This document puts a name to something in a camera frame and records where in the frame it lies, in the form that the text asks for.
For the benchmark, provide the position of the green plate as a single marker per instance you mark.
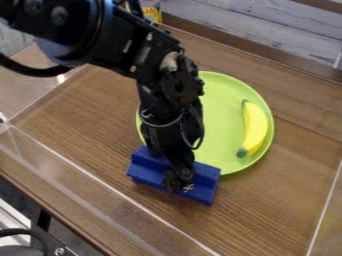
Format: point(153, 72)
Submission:
point(225, 125)

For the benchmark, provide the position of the blue plastic block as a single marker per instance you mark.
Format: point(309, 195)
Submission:
point(148, 170)

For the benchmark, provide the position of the clear acrylic front wall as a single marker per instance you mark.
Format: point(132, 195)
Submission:
point(113, 221)

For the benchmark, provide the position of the yellow toy banana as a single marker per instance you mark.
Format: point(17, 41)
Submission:
point(256, 129)

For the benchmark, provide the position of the yellow blue can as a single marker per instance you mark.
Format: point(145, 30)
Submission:
point(153, 14)

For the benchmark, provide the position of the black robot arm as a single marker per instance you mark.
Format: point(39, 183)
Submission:
point(107, 34)

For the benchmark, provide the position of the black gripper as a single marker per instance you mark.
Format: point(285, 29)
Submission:
point(174, 139)

